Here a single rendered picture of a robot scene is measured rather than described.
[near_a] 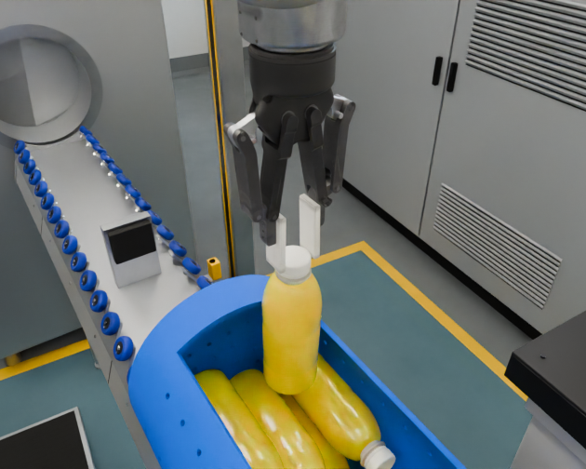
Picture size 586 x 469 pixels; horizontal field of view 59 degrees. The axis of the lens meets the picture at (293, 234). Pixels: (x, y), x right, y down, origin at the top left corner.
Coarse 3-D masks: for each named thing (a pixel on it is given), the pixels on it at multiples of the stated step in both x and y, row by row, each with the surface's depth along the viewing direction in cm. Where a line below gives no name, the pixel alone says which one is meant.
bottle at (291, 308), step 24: (264, 288) 61; (288, 288) 58; (312, 288) 59; (264, 312) 61; (288, 312) 58; (312, 312) 59; (264, 336) 64; (288, 336) 61; (312, 336) 62; (264, 360) 67; (288, 360) 63; (312, 360) 65; (288, 384) 66; (312, 384) 69
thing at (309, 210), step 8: (304, 200) 55; (312, 200) 55; (304, 208) 56; (312, 208) 54; (304, 216) 56; (312, 216) 55; (304, 224) 57; (312, 224) 56; (304, 232) 58; (312, 232) 56; (304, 240) 58; (312, 240) 57; (312, 248) 58; (312, 256) 58
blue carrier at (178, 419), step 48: (240, 288) 68; (192, 336) 63; (240, 336) 76; (336, 336) 73; (144, 384) 65; (192, 384) 59; (384, 384) 67; (144, 432) 67; (192, 432) 56; (384, 432) 70
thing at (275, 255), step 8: (280, 216) 52; (280, 224) 52; (280, 232) 53; (280, 240) 53; (272, 248) 56; (280, 248) 54; (272, 256) 56; (280, 256) 55; (272, 264) 57; (280, 264) 55; (280, 272) 56
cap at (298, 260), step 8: (288, 248) 59; (296, 248) 59; (304, 248) 59; (288, 256) 58; (296, 256) 58; (304, 256) 58; (288, 264) 57; (296, 264) 57; (304, 264) 57; (288, 272) 57; (296, 272) 57; (304, 272) 57
